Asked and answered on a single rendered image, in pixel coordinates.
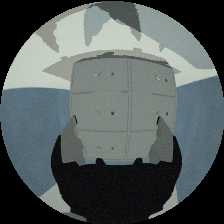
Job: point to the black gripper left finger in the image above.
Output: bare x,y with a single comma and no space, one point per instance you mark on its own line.
68,153

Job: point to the grey drawer front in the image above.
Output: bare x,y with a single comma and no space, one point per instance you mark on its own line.
145,78
113,110
108,146
145,111
112,77
140,145

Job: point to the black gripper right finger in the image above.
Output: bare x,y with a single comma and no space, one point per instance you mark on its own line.
166,153

